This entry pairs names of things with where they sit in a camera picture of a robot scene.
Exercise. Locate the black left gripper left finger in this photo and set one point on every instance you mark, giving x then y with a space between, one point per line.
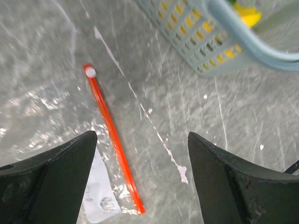
47 188

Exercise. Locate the white and blue plastic basket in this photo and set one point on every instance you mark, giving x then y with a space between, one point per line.
212 39

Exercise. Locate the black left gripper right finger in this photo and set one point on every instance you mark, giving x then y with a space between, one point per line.
232 190

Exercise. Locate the yellow toy banana bunch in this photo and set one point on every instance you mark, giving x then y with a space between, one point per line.
249 15

